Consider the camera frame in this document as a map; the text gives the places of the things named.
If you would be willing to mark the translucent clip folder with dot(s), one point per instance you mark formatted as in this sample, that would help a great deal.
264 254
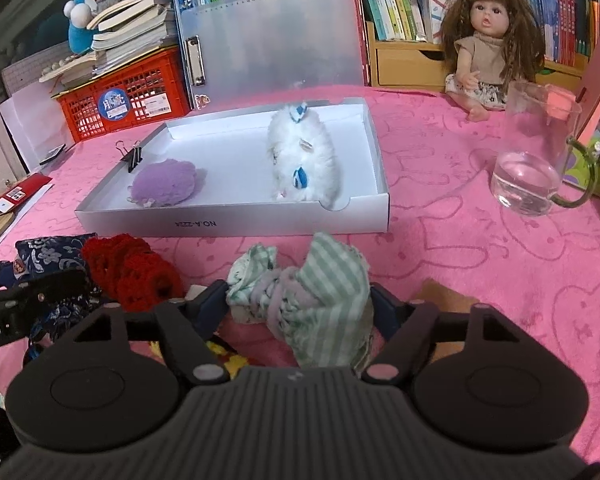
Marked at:
275 45

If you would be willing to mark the white fluffy scrunchie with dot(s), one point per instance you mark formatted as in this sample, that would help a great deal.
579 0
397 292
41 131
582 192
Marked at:
300 155

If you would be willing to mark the black binder clip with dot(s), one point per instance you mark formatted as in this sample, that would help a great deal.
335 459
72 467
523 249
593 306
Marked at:
132 156

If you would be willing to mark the pink printed tablecloth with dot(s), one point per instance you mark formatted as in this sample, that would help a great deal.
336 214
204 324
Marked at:
445 240

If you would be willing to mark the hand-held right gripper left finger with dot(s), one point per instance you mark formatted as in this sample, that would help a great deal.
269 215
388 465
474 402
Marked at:
214 307

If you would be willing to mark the red envelope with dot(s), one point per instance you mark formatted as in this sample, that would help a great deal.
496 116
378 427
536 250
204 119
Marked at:
15 195

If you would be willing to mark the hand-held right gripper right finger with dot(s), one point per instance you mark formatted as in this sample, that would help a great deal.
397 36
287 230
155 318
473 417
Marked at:
386 310

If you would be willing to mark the purple fluffy scrunchie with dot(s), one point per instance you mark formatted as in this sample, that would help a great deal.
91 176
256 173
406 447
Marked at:
165 182

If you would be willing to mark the brown cardboard piece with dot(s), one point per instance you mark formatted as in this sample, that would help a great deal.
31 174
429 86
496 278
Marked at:
450 300

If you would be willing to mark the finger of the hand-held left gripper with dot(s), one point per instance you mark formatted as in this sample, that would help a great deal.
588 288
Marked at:
55 287

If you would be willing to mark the red plastic crate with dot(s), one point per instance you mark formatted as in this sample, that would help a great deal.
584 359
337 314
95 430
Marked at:
130 95

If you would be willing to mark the pink sticky note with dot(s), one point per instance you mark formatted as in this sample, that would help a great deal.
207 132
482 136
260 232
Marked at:
562 102

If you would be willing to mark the stack of worn books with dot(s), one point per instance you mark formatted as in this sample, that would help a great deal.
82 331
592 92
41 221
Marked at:
125 30

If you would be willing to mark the red crocheted scrunchie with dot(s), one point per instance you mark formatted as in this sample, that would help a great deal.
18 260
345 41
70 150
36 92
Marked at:
130 265

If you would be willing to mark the brown-haired doll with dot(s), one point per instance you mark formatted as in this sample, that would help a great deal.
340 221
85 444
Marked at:
485 45

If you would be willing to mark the blue floral scrunchie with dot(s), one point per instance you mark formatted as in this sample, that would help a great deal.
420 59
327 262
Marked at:
45 252

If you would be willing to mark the blue cat plush toy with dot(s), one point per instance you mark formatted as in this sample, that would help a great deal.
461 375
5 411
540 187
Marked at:
82 17

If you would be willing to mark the white cardboard box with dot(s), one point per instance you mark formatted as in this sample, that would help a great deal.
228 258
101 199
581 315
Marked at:
240 130

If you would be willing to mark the wooden drawer box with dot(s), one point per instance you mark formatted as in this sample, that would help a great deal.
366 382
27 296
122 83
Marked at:
405 62

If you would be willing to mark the small black card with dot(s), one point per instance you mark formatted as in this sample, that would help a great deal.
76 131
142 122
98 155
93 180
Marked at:
52 154

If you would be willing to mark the green striped scrunchie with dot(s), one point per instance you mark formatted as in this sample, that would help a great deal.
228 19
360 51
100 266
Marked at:
325 285

